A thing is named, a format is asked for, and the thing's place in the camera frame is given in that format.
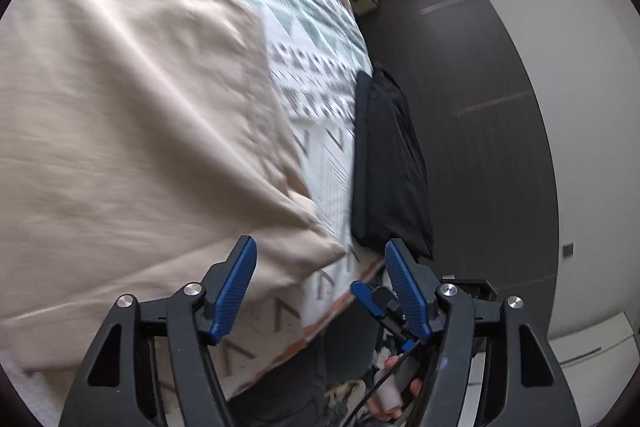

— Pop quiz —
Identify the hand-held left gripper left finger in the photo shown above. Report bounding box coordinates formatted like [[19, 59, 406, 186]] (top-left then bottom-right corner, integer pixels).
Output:
[[59, 235, 258, 427]]

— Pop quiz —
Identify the black garment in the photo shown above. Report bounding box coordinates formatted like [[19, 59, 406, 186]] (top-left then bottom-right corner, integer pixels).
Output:
[[350, 64, 435, 260]]

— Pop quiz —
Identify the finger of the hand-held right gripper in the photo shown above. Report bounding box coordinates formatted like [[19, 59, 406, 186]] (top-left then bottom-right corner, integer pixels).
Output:
[[351, 281, 389, 318]]

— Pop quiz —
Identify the person's right hand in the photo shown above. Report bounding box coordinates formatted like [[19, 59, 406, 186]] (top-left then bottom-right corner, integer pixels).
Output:
[[375, 353, 425, 422]]

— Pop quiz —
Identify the white triangle-print bed sheet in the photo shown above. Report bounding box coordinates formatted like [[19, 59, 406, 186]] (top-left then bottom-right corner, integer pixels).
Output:
[[220, 42, 386, 403]]

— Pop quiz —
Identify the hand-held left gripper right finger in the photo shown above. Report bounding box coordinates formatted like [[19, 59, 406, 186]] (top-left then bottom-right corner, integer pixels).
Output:
[[384, 238, 583, 427]]

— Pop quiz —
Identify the beige patterned duvet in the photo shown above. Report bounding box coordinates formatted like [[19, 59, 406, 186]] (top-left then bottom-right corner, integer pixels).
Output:
[[0, 0, 373, 373]]

